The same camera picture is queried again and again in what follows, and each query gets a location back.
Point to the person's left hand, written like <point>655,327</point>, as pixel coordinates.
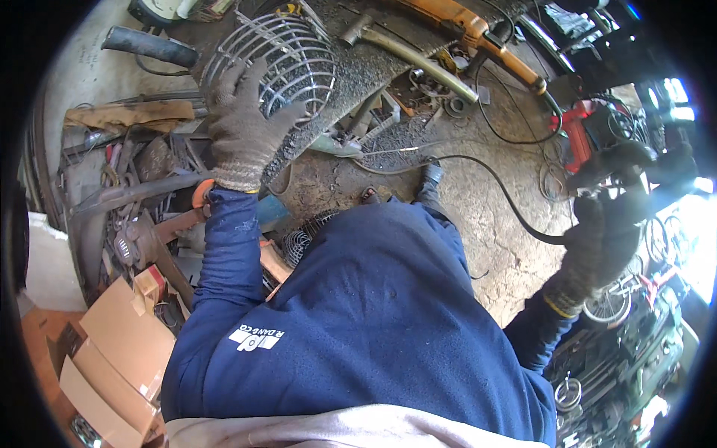
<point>238,134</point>

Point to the person's right hand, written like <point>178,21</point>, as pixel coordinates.
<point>599,246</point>

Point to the person's right fingers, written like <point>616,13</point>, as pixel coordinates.
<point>608,215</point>

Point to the red welding machine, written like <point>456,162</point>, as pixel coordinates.
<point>577,137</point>

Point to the bicycle wheel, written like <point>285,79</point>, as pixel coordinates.
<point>608,305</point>

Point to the heap of metal parts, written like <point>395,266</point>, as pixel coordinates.
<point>616,369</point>

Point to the person's legs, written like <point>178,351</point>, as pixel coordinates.
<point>430,190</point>

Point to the orange angle grinder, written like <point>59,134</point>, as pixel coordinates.
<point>481,33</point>

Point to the metal hammer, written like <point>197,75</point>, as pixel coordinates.
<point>414,56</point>

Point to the person's body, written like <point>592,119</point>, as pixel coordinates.
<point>369,325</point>

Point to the orange grinding disc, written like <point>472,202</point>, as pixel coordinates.
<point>199,193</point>

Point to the heap of scrap metal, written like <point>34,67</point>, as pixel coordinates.
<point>134,185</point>

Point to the worn wooden plank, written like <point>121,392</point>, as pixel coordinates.
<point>129,115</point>

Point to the brown cardboard boxes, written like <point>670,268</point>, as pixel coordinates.
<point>123,347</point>

